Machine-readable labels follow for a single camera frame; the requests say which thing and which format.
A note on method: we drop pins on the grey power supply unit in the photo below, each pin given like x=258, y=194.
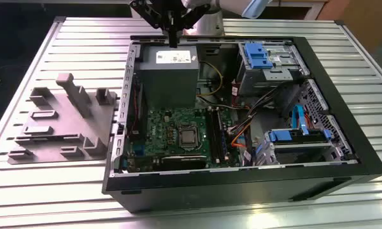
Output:
x=168, y=83

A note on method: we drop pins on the black RAM slot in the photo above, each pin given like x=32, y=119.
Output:
x=219, y=133
x=212, y=133

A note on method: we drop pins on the blue plastic drive latch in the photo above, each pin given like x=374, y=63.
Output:
x=254, y=50
x=262, y=64

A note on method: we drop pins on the silver CPU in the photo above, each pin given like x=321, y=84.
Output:
x=187, y=136

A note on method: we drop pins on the metal drive cage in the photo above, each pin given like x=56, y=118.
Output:
x=274, y=75

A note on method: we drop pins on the hard disk in blue carrier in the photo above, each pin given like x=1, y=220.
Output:
x=301, y=138

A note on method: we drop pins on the grey parts rack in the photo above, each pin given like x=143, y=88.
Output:
x=67, y=114

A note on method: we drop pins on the black open PC case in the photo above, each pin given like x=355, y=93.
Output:
x=210, y=190

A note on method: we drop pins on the green motherboard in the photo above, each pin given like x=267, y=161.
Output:
x=162, y=124

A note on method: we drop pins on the white power connector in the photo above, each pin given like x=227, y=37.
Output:
x=230, y=130

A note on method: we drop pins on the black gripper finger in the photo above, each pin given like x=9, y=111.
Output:
x=152, y=19
x=191, y=20

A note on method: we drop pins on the black graphics card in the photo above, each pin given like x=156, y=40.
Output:
x=183, y=160

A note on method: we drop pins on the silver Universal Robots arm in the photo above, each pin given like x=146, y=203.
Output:
x=228, y=6

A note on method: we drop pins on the wooden cabinet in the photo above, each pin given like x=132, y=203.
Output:
x=369, y=19

